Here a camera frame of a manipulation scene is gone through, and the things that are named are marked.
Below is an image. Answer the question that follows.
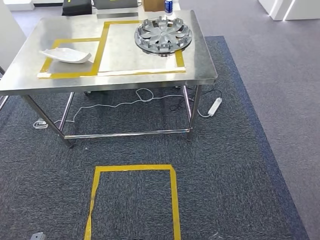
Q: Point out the silver plastic wheel hubcap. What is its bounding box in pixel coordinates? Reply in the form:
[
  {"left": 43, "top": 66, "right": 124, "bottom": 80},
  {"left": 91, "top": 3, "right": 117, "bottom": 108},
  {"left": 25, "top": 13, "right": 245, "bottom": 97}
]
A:
[{"left": 134, "top": 15, "right": 193, "bottom": 57}]

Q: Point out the stainless steel workbench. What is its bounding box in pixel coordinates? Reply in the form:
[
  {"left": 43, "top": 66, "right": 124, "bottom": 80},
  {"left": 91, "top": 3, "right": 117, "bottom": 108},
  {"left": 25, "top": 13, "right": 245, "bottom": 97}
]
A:
[{"left": 0, "top": 9, "right": 218, "bottom": 149}]

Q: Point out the white curved plastic part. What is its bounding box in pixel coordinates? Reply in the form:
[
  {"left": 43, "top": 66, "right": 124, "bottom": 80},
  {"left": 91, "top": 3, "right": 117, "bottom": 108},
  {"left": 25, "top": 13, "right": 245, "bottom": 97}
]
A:
[{"left": 38, "top": 47, "right": 92, "bottom": 64}]

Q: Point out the large yellow tape rectangle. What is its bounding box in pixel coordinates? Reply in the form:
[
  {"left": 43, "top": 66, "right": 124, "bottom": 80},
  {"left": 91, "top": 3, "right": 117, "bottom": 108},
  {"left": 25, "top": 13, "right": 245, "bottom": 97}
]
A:
[{"left": 96, "top": 19, "right": 187, "bottom": 78}]

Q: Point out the long white power strip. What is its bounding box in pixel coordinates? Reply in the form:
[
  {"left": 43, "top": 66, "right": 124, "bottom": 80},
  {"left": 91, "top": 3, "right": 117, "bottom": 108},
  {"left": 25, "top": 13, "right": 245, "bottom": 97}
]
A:
[{"left": 207, "top": 97, "right": 223, "bottom": 117}]

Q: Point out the yellow floor tape square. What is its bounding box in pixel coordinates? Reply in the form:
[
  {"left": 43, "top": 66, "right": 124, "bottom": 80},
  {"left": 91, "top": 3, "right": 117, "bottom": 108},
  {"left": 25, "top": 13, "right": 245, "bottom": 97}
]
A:
[{"left": 83, "top": 164, "right": 182, "bottom": 240}]

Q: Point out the blue drink can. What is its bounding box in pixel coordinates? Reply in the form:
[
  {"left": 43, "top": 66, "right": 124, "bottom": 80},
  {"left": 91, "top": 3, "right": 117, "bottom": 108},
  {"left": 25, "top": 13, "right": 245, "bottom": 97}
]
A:
[{"left": 164, "top": 0, "right": 174, "bottom": 16}]

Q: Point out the brown cardboard box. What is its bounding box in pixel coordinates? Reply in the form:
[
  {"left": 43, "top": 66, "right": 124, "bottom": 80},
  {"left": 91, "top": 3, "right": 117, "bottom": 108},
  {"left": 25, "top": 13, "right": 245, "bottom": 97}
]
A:
[{"left": 141, "top": 0, "right": 166, "bottom": 12}]

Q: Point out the small yellow tape rectangle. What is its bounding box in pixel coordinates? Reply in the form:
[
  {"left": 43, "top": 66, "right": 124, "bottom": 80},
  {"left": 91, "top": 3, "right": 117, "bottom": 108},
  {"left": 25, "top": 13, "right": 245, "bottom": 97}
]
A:
[{"left": 37, "top": 37, "right": 106, "bottom": 80}]

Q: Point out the grey flat device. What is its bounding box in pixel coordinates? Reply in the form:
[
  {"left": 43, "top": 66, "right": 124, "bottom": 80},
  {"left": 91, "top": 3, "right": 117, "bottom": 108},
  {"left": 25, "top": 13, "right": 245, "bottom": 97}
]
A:
[{"left": 94, "top": 0, "right": 139, "bottom": 10}]

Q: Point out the black bag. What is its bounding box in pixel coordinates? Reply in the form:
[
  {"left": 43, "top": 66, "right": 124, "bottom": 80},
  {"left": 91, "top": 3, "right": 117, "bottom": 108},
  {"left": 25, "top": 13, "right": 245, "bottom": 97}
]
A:
[{"left": 61, "top": 0, "right": 93, "bottom": 17}]

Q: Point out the white block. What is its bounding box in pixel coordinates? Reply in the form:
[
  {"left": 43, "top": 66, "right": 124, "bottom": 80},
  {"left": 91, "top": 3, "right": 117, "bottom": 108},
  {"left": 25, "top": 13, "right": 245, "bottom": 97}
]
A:
[
  {"left": 283, "top": 0, "right": 320, "bottom": 21},
  {"left": 257, "top": 0, "right": 286, "bottom": 21},
  {"left": 2, "top": 0, "right": 35, "bottom": 11}
]

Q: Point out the white panel board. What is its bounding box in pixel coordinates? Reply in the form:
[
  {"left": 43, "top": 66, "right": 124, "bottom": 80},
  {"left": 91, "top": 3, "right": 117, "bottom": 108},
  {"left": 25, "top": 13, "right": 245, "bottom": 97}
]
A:
[{"left": 0, "top": 0, "right": 27, "bottom": 75}]

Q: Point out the black power cable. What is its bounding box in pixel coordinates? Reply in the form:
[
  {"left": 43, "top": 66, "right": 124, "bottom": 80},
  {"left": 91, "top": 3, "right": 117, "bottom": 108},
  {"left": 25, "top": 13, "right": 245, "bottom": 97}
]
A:
[{"left": 189, "top": 88, "right": 223, "bottom": 100}]

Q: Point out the white power cable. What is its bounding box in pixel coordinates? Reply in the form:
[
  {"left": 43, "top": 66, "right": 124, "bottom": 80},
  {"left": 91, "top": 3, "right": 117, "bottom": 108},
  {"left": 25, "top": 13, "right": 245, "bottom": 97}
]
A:
[{"left": 47, "top": 87, "right": 211, "bottom": 133}]

